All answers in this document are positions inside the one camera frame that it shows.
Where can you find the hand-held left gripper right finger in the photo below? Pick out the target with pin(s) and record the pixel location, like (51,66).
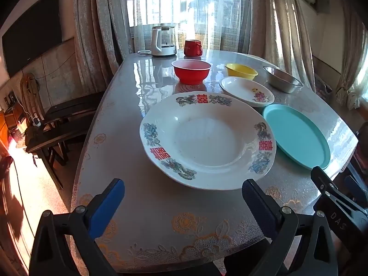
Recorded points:
(257,204)

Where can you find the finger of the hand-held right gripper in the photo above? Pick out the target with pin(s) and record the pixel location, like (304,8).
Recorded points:
(356,191)
(323,181)

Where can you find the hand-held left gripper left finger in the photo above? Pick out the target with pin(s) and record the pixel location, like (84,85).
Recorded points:
(106,207)

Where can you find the teal plastic plate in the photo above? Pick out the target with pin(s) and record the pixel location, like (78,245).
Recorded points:
(296,135)

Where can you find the large white printed plate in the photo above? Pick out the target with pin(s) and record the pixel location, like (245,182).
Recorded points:
(207,143)

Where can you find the stainless steel bowl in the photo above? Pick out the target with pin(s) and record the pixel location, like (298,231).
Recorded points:
(280,80)

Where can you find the small white floral plate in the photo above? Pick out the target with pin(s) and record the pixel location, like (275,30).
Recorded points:
(244,90)

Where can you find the yellow plastic bowl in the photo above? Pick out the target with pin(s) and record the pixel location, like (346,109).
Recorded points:
(241,70)

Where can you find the red plastic bowl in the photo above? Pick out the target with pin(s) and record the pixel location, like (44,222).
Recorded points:
(191,74)

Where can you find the dark wooden bench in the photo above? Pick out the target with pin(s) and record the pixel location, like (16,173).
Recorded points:
(51,141)
(72,106)

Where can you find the patterned bag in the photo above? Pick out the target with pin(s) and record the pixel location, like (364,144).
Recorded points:
(323,83)

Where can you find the white power strip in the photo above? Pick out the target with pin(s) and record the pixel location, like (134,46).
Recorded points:
(36,122)

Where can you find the wooden cabinet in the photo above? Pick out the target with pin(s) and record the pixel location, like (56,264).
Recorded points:
(11,120)

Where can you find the tied beige curtain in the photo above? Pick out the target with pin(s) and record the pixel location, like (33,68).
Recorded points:
(349,49)

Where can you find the round-back wooden chair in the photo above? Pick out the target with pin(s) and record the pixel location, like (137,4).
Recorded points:
(27,92)

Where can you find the red mug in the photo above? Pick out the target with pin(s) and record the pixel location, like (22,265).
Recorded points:
(192,49)

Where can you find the sheer white curtain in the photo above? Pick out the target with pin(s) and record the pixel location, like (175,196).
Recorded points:
(172,5)

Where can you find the black wall television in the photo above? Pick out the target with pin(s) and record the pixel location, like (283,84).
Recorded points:
(31,34)

